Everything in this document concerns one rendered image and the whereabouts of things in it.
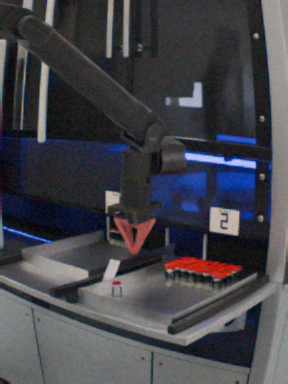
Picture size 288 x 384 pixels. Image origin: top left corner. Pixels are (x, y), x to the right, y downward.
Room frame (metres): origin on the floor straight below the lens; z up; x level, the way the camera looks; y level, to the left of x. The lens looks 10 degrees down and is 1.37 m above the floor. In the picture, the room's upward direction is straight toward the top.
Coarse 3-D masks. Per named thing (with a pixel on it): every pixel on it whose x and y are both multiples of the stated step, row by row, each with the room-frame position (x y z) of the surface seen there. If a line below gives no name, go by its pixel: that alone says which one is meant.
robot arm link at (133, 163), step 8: (128, 152) 1.21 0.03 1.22; (136, 152) 1.21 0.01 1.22; (128, 160) 1.21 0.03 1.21; (136, 160) 1.21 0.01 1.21; (144, 160) 1.21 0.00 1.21; (152, 160) 1.25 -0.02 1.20; (128, 168) 1.21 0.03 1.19; (136, 168) 1.21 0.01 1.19; (144, 168) 1.21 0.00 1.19; (152, 168) 1.25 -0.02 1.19; (128, 176) 1.21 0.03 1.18; (136, 176) 1.21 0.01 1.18; (144, 176) 1.21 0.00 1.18
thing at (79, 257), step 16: (64, 240) 1.74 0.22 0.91; (80, 240) 1.79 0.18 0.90; (96, 240) 1.85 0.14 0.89; (32, 256) 1.58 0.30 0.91; (48, 256) 1.67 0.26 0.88; (64, 256) 1.68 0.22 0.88; (80, 256) 1.69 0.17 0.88; (96, 256) 1.69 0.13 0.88; (112, 256) 1.69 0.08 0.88; (128, 256) 1.70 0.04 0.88; (144, 256) 1.61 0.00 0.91; (64, 272) 1.50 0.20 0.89; (80, 272) 1.46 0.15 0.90; (96, 272) 1.47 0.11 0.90
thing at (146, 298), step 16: (144, 272) 1.48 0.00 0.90; (160, 272) 1.53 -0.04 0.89; (256, 272) 1.40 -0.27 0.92; (80, 288) 1.31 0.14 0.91; (96, 288) 1.35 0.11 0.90; (128, 288) 1.42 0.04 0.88; (144, 288) 1.42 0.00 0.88; (160, 288) 1.42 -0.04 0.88; (176, 288) 1.41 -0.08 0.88; (192, 288) 1.41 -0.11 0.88; (240, 288) 1.34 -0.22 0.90; (96, 304) 1.27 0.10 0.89; (112, 304) 1.24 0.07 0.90; (128, 304) 1.21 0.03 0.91; (144, 304) 1.30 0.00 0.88; (160, 304) 1.30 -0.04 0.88; (176, 304) 1.30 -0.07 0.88; (192, 304) 1.29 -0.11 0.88; (208, 304) 1.24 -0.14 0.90; (144, 320) 1.19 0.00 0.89; (160, 320) 1.16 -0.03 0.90; (176, 320) 1.15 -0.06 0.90
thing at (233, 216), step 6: (216, 210) 1.53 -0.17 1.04; (222, 210) 1.52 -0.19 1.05; (228, 210) 1.51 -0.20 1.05; (210, 216) 1.54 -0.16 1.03; (216, 216) 1.53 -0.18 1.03; (222, 216) 1.52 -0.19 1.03; (228, 216) 1.51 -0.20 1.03; (234, 216) 1.50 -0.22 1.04; (210, 222) 1.54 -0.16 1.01; (216, 222) 1.53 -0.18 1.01; (222, 222) 1.52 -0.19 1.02; (228, 222) 1.51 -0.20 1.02; (234, 222) 1.50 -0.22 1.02; (210, 228) 1.54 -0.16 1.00; (216, 228) 1.53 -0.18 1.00; (228, 228) 1.51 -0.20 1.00; (234, 228) 1.50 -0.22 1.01; (234, 234) 1.50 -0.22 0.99
